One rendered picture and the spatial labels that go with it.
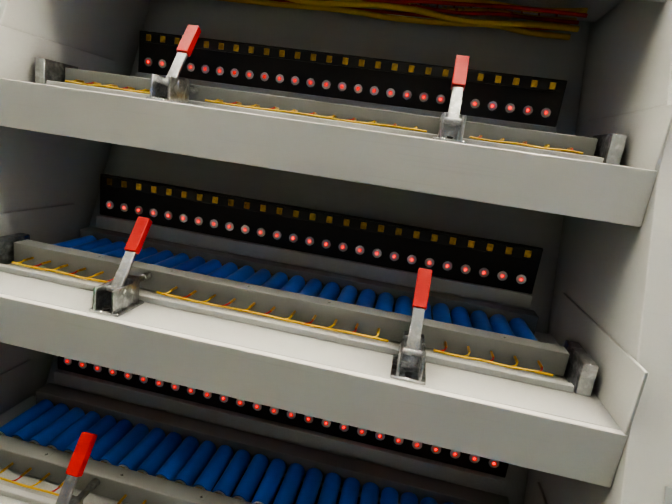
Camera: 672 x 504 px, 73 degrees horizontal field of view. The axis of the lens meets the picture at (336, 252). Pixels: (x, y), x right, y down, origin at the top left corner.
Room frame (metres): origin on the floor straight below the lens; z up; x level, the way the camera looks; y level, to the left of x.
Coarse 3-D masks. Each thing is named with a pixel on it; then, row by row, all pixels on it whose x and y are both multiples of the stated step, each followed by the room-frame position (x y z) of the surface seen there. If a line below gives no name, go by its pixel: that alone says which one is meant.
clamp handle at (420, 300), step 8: (424, 272) 0.39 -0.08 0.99; (416, 280) 0.39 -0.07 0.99; (424, 280) 0.38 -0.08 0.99; (416, 288) 0.38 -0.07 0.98; (424, 288) 0.38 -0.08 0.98; (416, 296) 0.38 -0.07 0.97; (424, 296) 0.38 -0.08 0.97; (416, 304) 0.38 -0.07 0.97; (424, 304) 0.38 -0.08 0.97; (416, 312) 0.38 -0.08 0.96; (424, 312) 0.38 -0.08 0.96; (416, 320) 0.38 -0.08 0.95; (416, 328) 0.38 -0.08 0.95; (408, 336) 0.37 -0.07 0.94; (416, 336) 0.37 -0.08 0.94; (408, 344) 0.37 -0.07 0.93; (416, 344) 0.37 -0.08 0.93
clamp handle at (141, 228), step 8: (136, 224) 0.42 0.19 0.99; (144, 224) 0.42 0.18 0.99; (136, 232) 0.42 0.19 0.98; (144, 232) 0.42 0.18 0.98; (128, 240) 0.42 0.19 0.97; (136, 240) 0.42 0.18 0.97; (144, 240) 0.43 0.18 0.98; (128, 248) 0.42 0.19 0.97; (136, 248) 0.42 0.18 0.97; (128, 256) 0.42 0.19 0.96; (120, 264) 0.42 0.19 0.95; (128, 264) 0.41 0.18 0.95; (120, 272) 0.41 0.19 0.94; (128, 272) 0.42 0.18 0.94; (120, 280) 0.41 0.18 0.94
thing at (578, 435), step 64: (0, 256) 0.47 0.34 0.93; (256, 256) 0.55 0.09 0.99; (320, 256) 0.54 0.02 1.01; (0, 320) 0.42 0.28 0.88; (64, 320) 0.40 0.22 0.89; (128, 320) 0.40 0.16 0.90; (192, 320) 0.42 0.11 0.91; (576, 320) 0.44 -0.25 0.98; (192, 384) 0.40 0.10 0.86; (256, 384) 0.38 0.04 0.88; (320, 384) 0.37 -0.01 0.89; (384, 384) 0.36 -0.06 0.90; (448, 384) 0.37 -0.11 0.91; (512, 384) 0.38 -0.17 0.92; (576, 384) 0.38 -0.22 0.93; (640, 384) 0.32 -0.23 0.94; (448, 448) 0.37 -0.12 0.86; (512, 448) 0.35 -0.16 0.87; (576, 448) 0.34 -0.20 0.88
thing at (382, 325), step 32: (32, 256) 0.48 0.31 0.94; (64, 256) 0.47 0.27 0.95; (96, 256) 0.47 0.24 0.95; (160, 288) 0.46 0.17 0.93; (192, 288) 0.45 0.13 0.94; (224, 288) 0.45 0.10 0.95; (256, 288) 0.45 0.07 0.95; (288, 320) 0.42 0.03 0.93; (320, 320) 0.44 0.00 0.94; (352, 320) 0.43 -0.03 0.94; (384, 320) 0.42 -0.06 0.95; (480, 352) 0.41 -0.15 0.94; (512, 352) 0.41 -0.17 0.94; (544, 352) 0.40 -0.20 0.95
